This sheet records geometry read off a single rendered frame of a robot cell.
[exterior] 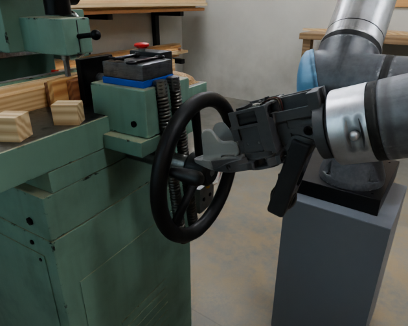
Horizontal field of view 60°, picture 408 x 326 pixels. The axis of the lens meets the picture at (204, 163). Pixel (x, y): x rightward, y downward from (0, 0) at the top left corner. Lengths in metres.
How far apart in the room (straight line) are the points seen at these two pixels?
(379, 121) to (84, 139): 0.48
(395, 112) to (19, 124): 0.51
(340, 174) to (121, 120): 0.67
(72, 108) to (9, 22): 0.28
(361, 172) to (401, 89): 0.71
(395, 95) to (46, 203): 0.54
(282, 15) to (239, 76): 0.84
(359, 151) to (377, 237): 0.70
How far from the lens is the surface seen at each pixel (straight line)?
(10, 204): 0.75
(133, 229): 0.86
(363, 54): 0.55
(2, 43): 0.89
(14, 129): 0.62
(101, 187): 0.74
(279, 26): 4.14
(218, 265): 1.69
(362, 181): 1.11
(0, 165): 0.60
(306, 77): 0.54
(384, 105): 0.40
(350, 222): 1.09
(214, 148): 0.51
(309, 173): 1.18
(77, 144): 0.67
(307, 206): 1.11
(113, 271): 0.85
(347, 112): 0.41
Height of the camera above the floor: 1.10
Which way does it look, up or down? 24 degrees down
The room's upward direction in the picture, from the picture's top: straight up
